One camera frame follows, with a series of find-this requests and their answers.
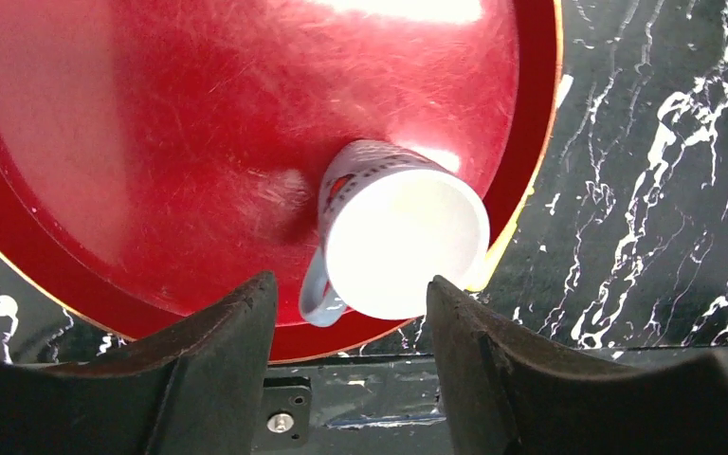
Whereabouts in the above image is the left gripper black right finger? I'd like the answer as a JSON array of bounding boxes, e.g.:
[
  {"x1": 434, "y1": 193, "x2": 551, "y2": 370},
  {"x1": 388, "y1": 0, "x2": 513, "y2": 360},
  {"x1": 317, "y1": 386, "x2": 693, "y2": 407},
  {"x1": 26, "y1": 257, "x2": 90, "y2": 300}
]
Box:
[{"x1": 427, "y1": 276, "x2": 728, "y2": 454}]

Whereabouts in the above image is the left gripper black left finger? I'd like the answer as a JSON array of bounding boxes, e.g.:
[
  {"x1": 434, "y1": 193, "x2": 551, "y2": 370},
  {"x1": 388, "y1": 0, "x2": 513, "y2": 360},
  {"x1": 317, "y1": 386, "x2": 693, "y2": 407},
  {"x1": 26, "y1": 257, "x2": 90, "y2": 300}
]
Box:
[{"x1": 0, "y1": 272, "x2": 278, "y2": 454}]

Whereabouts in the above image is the small white grey mug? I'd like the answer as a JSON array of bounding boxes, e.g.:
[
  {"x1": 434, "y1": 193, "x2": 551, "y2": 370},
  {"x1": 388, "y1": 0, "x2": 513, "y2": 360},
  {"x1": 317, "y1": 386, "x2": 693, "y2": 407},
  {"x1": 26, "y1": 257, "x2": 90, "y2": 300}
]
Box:
[{"x1": 299, "y1": 139, "x2": 490, "y2": 327}]

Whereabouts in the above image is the red round tray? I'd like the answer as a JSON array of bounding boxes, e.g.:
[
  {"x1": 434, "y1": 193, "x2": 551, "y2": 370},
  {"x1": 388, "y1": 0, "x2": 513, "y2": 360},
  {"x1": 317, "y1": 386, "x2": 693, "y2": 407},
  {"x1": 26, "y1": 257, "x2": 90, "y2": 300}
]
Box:
[{"x1": 0, "y1": 1, "x2": 563, "y2": 363}]

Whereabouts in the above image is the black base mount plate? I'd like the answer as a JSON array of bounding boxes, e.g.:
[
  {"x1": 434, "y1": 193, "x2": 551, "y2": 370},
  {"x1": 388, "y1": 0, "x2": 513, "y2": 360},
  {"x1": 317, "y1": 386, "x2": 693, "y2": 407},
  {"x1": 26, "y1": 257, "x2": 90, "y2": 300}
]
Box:
[{"x1": 252, "y1": 356, "x2": 452, "y2": 454}]

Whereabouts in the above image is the yellow handled screwdriver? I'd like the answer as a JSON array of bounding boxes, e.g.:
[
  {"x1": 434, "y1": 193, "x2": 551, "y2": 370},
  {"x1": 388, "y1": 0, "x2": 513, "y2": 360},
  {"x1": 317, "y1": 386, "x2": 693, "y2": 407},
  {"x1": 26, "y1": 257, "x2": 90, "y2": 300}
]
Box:
[{"x1": 465, "y1": 183, "x2": 535, "y2": 293}]

